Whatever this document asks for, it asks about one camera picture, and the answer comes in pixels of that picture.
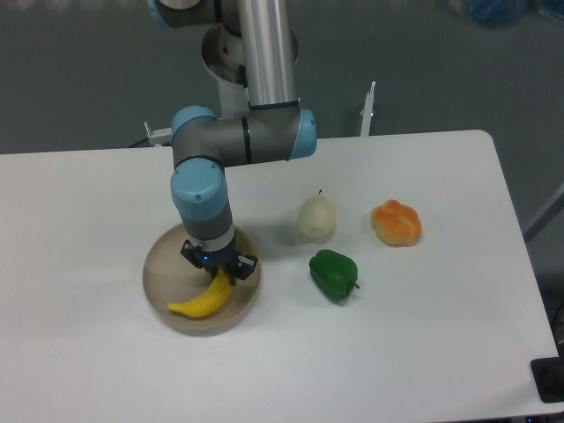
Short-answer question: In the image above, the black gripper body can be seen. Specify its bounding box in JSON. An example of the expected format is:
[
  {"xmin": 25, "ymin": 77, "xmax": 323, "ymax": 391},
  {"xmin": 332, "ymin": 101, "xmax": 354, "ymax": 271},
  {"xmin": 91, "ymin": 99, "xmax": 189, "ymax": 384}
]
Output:
[{"xmin": 194, "ymin": 240, "xmax": 240, "ymax": 273}]

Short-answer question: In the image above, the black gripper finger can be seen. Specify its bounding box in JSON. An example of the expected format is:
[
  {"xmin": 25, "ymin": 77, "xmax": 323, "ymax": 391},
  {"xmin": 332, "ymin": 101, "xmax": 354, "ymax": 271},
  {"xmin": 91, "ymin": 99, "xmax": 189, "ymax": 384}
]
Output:
[
  {"xmin": 223, "ymin": 254, "xmax": 257, "ymax": 285},
  {"xmin": 181, "ymin": 240, "xmax": 204, "ymax": 269}
]

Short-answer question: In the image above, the yellow banana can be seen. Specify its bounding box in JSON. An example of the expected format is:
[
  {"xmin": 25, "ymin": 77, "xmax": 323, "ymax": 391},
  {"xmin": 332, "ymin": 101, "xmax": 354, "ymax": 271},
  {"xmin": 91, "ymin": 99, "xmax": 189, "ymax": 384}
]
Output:
[{"xmin": 167, "ymin": 231, "xmax": 252, "ymax": 319}]

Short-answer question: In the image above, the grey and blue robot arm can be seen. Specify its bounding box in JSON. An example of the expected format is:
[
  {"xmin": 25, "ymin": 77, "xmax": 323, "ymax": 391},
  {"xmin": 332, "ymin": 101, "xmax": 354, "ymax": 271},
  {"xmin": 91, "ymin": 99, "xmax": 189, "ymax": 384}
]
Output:
[{"xmin": 148, "ymin": 1, "xmax": 317, "ymax": 284}]

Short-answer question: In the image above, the beige round plate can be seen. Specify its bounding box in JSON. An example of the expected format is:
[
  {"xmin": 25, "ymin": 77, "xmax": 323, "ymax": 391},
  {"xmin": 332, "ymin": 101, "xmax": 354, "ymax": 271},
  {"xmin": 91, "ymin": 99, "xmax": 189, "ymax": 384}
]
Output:
[{"xmin": 143, "ymin": 225, "xmax": 261, "ymax": 336}]

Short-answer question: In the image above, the white pear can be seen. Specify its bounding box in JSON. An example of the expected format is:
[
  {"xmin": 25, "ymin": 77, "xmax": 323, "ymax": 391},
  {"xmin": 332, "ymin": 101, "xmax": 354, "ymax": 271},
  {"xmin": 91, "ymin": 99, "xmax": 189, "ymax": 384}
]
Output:
[{"xmin": 297, "ymin": 190, "xmax": 337, "ymax": 241}]

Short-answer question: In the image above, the green bell pepper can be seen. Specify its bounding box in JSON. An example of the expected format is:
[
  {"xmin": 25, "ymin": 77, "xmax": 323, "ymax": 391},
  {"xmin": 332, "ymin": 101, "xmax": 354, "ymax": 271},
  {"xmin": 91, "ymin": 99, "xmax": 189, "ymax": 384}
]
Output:
[{"xmin": 308, "ymin": 249, "xmax": 360, "ymax": 302}]

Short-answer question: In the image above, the orange bread roll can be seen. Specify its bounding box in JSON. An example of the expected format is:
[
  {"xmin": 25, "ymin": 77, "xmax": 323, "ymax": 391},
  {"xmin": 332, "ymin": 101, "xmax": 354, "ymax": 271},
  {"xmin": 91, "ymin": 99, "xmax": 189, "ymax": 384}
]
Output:
[{"xmin": 370, "ymin": 199, "xmax": 422, "ymax": 247}]

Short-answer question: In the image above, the grey metal leg at right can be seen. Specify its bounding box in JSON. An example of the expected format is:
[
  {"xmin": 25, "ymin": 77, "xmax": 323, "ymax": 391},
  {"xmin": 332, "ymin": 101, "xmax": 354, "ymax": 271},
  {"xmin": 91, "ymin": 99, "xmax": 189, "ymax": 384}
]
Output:
[{"xmin": 523, "ymin": 183, "xmax": 563, "ymax": 243}]

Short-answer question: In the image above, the black box at table edge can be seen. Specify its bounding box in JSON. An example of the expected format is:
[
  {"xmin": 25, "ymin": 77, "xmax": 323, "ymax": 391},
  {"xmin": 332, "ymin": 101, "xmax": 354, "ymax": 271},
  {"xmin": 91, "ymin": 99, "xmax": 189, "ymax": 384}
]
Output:
[{"xmin": 531, "ymin": 357, "xmax": 563, "ymax": 404}]

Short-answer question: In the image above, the blue bag in background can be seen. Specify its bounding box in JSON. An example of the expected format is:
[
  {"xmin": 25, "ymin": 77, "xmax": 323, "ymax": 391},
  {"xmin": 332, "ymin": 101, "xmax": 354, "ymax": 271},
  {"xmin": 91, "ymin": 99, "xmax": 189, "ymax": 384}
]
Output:
[{"xmin": 466, "ymin": 0, "xmax": 529, "ymax": 27}]

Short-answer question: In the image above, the white left base bracket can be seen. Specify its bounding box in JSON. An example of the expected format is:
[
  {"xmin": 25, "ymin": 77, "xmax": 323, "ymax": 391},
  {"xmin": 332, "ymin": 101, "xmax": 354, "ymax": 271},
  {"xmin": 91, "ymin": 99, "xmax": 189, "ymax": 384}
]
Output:
[{"xmin": 144, "ymin": 122, "xmax": 172, "ymax": 146}]

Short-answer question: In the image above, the white base bracket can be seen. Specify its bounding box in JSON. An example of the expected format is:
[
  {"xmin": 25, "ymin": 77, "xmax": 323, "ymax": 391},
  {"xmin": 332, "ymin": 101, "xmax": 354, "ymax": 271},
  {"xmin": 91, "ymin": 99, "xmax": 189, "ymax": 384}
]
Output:
[
  {"xmin": 360, "ymin": 80, "xmax": 377, "ymax": 137},
  {"xmin": 144, "ymin": 122, "xmax": 172, "ymax": 146}
]

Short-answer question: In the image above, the white right base bracket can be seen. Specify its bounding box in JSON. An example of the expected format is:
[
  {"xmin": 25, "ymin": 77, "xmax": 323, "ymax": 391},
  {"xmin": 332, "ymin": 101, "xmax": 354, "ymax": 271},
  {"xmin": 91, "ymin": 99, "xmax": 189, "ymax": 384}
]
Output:
[{"xmin": 360, "ymin": 80, "xmax": 377, "ymax": 137}]

